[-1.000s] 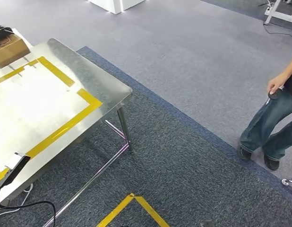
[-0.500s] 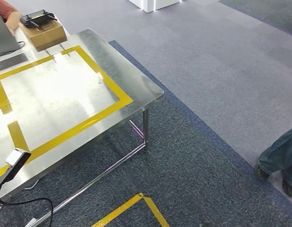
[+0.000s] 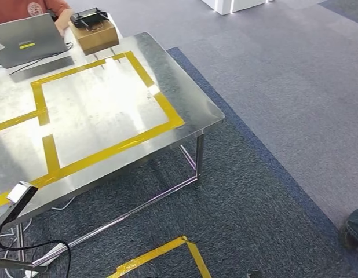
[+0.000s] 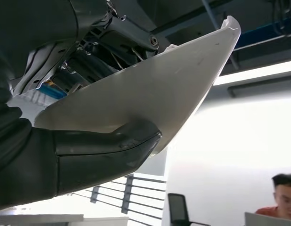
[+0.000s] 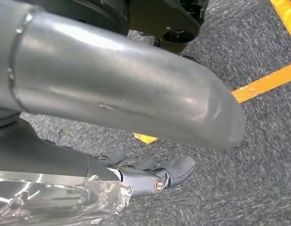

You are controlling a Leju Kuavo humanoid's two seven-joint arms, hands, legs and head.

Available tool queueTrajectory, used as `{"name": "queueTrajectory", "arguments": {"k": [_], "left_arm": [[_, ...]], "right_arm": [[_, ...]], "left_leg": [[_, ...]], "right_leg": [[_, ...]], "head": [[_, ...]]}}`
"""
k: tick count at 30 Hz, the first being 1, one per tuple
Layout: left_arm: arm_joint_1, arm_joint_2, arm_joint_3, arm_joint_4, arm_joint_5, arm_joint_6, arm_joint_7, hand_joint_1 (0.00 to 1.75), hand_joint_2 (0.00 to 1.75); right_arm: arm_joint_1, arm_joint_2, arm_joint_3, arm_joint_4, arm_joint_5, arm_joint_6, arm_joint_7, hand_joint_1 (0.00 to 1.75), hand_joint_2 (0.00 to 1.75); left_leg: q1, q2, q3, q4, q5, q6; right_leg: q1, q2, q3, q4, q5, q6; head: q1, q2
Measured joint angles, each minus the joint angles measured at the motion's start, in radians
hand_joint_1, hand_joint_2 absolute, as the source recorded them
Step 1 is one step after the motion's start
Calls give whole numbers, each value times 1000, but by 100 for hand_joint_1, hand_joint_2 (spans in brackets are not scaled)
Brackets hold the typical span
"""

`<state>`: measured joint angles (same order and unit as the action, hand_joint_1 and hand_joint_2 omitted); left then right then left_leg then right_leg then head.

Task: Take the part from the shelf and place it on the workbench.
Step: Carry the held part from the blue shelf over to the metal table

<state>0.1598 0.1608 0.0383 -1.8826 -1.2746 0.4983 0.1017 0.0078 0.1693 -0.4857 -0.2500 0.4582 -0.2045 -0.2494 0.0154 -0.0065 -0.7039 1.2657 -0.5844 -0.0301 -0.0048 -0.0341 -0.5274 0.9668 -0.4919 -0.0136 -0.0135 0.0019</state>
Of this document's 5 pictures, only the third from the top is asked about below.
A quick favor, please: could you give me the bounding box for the steel workbench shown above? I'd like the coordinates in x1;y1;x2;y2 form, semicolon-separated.
0;31;225;274

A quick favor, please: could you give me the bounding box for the yellow workbench tape marking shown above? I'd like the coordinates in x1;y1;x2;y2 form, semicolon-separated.
0;50;185;211

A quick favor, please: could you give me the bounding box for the yellow floor tape marking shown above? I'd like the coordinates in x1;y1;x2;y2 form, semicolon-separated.
107;236;212;278

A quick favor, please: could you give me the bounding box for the white lit pillar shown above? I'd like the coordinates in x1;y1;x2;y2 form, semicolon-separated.
200;0;274;16

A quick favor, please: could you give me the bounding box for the brown cardboard box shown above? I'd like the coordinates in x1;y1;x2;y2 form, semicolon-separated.
69;19;120;56

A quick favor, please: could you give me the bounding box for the black remote controller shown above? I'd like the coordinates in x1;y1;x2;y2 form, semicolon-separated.
70;6;110;30

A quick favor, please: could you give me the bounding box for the grey laptop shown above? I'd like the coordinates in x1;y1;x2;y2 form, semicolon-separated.
0;13;70;70

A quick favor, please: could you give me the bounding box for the person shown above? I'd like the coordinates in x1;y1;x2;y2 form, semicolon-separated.
0;0;73;37
339;205;358;251

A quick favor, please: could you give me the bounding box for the black camera cable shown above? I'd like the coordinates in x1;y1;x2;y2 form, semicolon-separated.
0;220;72;278

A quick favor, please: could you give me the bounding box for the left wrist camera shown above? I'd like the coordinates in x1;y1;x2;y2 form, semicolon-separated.
0;181;39;233

